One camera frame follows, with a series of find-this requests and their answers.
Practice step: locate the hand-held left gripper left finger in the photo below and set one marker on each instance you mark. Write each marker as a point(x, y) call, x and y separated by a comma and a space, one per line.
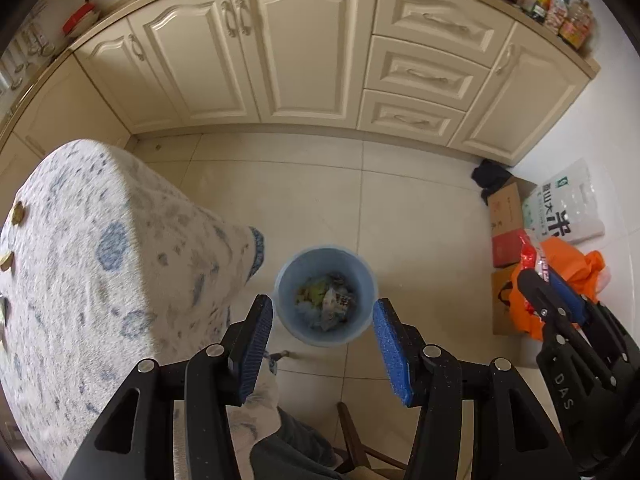
point(252, 350)

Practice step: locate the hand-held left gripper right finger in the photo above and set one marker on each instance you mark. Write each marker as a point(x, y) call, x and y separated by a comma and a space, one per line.
point(392, 355)

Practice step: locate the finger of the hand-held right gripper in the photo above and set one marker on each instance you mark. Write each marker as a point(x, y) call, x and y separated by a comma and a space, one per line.
point(534, 290)
point(567, 292)

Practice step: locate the clear plastic bag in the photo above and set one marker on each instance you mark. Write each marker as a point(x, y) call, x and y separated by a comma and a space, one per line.
point(331, 306)

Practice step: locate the blue plastic bin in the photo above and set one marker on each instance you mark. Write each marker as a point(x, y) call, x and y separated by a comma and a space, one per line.
point(290, 280)

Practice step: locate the brown nut shell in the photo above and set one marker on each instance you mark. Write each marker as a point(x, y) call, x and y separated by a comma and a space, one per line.
point(17, 212)

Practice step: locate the orange plastic bag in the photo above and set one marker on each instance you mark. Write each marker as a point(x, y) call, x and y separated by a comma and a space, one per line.
point(590, 270)

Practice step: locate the red snack bag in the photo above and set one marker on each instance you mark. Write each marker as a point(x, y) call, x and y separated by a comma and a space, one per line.
point(529, 257)

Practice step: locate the brown printed cardboard box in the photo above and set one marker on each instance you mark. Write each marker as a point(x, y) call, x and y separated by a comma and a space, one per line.
point(500, 310)

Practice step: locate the red box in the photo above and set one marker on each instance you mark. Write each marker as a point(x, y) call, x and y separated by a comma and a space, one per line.
point(505, 250)

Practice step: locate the white rice bag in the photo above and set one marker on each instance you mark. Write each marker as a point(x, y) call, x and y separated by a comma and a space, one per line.
point(570, 210)

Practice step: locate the plain cardboard box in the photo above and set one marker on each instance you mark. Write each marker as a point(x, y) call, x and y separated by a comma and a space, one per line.
point(507, 207)

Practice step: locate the brown wooden chair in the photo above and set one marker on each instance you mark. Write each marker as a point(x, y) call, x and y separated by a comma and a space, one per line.
point(350, 435)

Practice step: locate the person's grey trousers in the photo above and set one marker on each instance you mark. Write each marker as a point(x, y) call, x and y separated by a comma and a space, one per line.
point(290, 452)

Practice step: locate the black cloth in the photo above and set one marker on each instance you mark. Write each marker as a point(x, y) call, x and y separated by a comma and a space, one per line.
point(490, 175)

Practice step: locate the blue floral tablecloth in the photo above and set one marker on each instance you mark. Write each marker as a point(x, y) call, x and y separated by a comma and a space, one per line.
point(100, 285)

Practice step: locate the cream cabinet drawer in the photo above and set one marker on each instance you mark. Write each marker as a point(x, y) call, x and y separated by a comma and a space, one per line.
point(440, 15)
point(410, 117)
point(425, 72)

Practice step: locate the amber bottle red label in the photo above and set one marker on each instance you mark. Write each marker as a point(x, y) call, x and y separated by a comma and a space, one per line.
point(575, 27)

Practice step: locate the small dark sauce bottle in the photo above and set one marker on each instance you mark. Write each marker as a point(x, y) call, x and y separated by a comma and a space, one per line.
point(538, 11)

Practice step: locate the cream base cabinets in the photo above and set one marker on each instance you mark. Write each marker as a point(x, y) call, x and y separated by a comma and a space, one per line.
point(300, 50)

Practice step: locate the steel skimmer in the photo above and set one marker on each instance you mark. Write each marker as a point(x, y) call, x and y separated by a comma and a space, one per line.
point(45, 47)

